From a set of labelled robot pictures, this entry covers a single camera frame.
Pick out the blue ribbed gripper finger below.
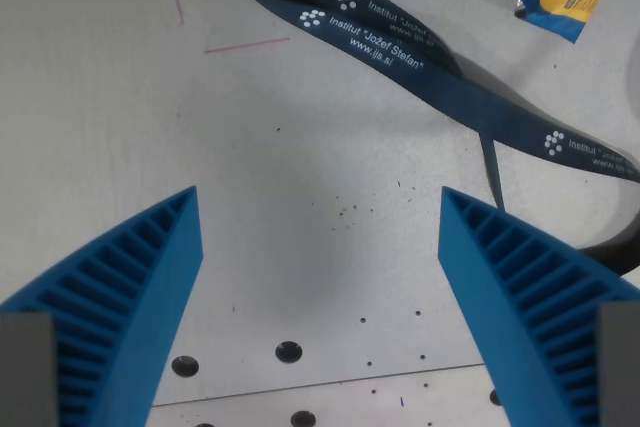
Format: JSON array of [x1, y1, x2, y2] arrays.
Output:
[[437, 186, 640, 427], [0, 185, 205, 427]]

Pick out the dark blue printed lanyard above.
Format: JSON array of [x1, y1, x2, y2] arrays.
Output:
[[194, 0, 640, 278]]

